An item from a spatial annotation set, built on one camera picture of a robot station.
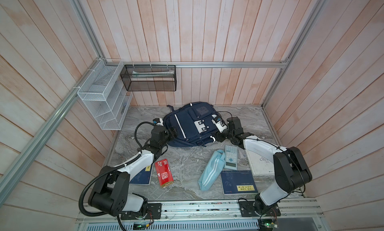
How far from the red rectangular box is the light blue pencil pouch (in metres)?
0.17

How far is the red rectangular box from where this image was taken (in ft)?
2.73

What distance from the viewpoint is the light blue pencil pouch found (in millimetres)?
795
